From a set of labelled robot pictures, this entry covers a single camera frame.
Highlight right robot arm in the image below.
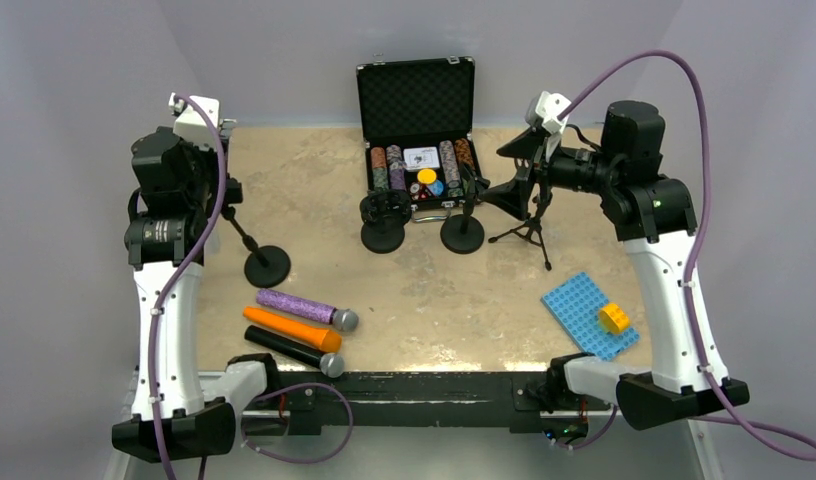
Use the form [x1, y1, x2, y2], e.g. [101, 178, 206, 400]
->
[481, 92, 750, 430]

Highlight orange microphone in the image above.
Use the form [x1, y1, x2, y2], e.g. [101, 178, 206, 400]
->
[242, 307, 343, 353]

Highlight black silver-mesh microphone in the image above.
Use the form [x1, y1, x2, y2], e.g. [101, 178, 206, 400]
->
[244, 326, 345, 378]

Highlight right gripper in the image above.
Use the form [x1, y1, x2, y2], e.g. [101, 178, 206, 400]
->
[480, 123, 622, 219]

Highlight black tripod stand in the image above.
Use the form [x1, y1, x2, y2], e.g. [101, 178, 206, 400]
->
[488, 190, 553, 271]

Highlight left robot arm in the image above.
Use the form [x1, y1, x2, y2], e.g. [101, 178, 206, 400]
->
[111, 127, 282, 463]

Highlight yellow building brick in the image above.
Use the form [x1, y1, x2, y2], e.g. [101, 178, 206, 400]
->
[597, 302, 631, 335]

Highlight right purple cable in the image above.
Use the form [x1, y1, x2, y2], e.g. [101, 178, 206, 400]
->
[558, 49, 816, 463]

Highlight blue building baseplate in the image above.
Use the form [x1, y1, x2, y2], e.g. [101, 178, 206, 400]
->
[541, 272, 640, 361]

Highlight purple glitter microphone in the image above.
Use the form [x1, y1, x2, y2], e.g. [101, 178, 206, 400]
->
[255, 289, 360, 332]

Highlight black shock-mount microphone stand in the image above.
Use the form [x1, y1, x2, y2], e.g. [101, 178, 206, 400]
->
[359, 189, 412, 254]

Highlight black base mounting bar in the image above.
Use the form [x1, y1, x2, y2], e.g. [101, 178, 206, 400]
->
[219, 370, 615, 439]

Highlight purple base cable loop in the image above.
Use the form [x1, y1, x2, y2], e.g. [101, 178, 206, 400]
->
[240, 382, 355, 466]

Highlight black poker chip case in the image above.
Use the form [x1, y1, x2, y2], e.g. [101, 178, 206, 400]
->
[355, 56, 482, 192]

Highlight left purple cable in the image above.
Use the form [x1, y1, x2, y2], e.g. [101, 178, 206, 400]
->
[147, 93, 229, 480]

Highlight black clip microphone stand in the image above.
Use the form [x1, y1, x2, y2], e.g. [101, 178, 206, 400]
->
[440, 164, 489, 255]

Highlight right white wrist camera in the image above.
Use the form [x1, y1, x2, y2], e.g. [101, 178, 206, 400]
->
[525, 91, 572, 159]

